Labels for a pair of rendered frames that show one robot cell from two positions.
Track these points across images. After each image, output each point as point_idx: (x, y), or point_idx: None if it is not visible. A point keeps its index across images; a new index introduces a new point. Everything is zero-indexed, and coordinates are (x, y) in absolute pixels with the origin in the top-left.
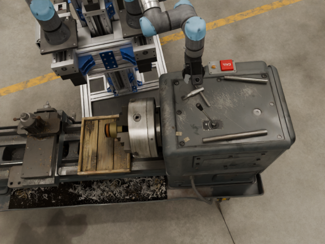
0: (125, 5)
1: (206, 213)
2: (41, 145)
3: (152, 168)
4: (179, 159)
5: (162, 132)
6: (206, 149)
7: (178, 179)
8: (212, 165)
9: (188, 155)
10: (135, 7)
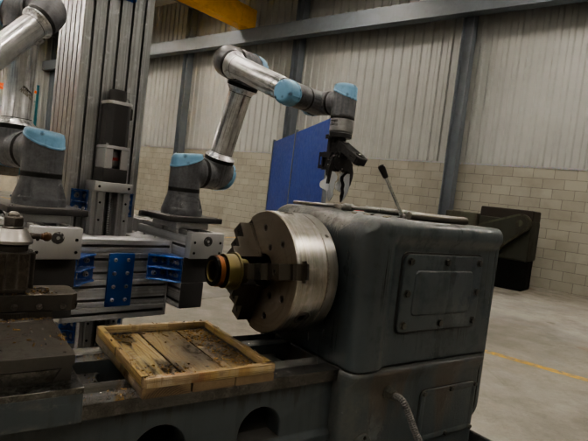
0: (138, 220)
1: None
2: (19, 327)
3: (312, 372)
4: (391, 246)
5: (340, 225)
6: (422, 222)
7: (360, 431)
8: (424, 313)
9: (404, 229)
10: (192, 176)
